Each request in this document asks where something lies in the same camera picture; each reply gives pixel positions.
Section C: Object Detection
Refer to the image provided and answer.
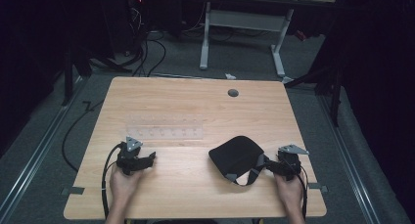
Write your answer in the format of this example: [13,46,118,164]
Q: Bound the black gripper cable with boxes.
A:
[296,161,309,220]
[100,143,123,220]

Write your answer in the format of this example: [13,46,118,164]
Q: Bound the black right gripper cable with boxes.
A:
[296,161,309,220]

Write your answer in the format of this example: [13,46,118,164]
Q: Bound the black floor cable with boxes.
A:
[61,100,106,173]

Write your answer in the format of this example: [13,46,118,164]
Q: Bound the person's left hand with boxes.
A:
[109,164,145,203]

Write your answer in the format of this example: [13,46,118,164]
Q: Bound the bundle of black cables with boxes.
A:
[125,2,168,78]

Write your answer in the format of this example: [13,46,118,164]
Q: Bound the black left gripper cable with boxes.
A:
[100,143,123,220]

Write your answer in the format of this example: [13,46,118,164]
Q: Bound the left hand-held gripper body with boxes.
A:
[115,136,145,176]

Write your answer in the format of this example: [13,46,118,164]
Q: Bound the metal floor rail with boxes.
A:
[0,74,86,218]
[317,94,383,224]

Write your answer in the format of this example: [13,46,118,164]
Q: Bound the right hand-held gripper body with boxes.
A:
[276,144,310,182]

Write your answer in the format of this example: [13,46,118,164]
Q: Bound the grey tape strip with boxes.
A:
[61,186,86,197]
[307,182,329,194]

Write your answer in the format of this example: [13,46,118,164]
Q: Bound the black metal stand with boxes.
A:
[60,37,94,107]
[285,47,346,127]

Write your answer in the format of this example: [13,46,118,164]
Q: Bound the white-framed wooden desk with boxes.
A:
[125,0,338,79]

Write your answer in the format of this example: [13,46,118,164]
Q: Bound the black eye mask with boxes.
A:
[207,135,272,187]

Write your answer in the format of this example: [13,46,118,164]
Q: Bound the person's right hand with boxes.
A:
[273,172,305,212]

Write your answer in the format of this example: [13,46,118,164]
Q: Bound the clear plastic tray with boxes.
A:
[124,113,206,141]

